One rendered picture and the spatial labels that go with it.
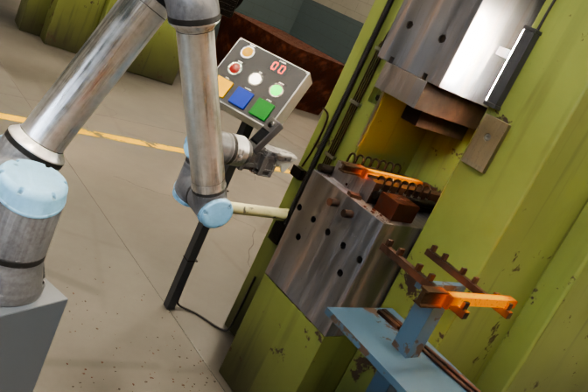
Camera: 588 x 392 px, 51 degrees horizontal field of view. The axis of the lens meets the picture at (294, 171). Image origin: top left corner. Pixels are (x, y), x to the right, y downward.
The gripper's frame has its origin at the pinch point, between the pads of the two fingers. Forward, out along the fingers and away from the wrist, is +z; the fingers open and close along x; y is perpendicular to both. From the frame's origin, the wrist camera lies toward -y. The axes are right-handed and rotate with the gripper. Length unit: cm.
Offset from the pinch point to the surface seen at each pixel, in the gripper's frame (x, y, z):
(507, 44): 13, -58, 56
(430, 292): 65, 4, -5
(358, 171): 0.6, 0.3, 30.1
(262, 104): -44.7, -2.6, 17.2
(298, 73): -45, -18, 28
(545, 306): 55, 17, 91
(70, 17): -483, 66, 107
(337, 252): 10.7, 26.7, 27.0
